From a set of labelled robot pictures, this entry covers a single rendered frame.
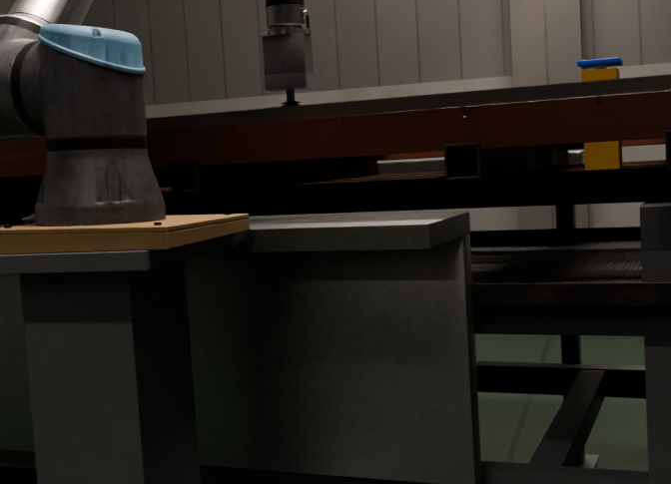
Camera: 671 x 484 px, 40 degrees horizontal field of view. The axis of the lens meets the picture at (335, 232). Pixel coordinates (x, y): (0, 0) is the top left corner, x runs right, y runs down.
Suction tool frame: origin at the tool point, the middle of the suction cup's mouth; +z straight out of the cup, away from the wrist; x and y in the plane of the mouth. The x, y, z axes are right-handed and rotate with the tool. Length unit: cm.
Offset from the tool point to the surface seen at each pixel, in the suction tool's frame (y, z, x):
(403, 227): -33, 18, 67
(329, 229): -23, 18, 65
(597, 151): -57, 11, 33
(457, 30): -5, -48, -265
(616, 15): -76, -48, -262
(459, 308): -37, 31, 51
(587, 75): -56, -1, 33
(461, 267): -38, 25, 51
